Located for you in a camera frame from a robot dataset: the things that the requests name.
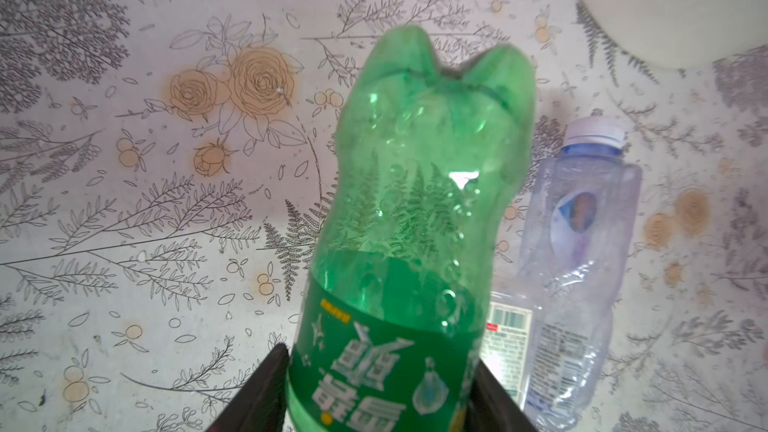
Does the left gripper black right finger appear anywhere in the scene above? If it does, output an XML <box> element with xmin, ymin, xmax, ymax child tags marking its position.
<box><xmin>466</xmin><ymin>361</ymin><xmax>537</xmax><ymax>432</ymax></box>

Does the white bin with yellow liner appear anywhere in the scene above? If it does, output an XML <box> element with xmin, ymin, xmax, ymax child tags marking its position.
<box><xmin>581</xmin><ymin>0</ymin><xmax>767</xmax><ymax>68</ymax></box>

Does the green bottle yellow cap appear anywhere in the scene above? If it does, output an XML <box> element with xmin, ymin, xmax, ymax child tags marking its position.
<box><xmin>287</xmin><ymin>26</ymin><xmax>536</xmax><ymax>431</ymax></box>

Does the clear bluish bottle upright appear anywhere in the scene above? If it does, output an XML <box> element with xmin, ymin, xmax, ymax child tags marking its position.
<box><xmin>518</xmin><ymin>116</ymin><xmax>642</xmax><ymax>431</ymax></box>

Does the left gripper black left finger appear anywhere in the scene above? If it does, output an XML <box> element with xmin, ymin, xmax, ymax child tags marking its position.
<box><xmin>206</xmin><ymin>343</ymin><xmax>290</xmax><ymax>432</ymax></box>

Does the clear bottle white label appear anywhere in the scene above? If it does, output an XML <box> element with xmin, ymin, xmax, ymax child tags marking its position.
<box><xmin>481</xmin><ymin>274</ymin><xmax>540</xmax><ymax>408</ymax></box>

